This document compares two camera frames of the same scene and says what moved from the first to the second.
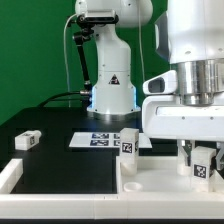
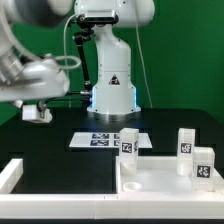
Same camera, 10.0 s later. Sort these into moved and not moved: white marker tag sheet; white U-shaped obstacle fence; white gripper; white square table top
Moved: white gripper
Not moved: white square table top; white U-shaped obstacle fence; white marker tag sheet
